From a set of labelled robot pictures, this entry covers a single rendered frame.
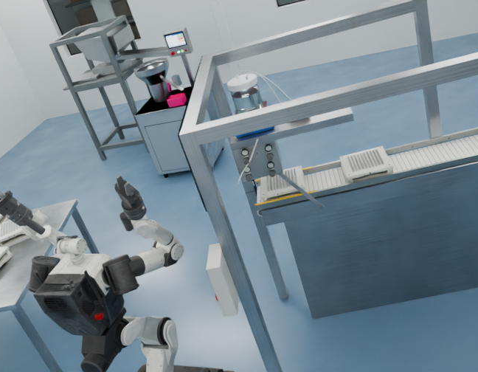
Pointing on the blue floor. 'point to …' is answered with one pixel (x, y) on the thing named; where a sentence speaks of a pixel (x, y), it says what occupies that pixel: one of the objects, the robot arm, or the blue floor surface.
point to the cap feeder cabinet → (166, 133)
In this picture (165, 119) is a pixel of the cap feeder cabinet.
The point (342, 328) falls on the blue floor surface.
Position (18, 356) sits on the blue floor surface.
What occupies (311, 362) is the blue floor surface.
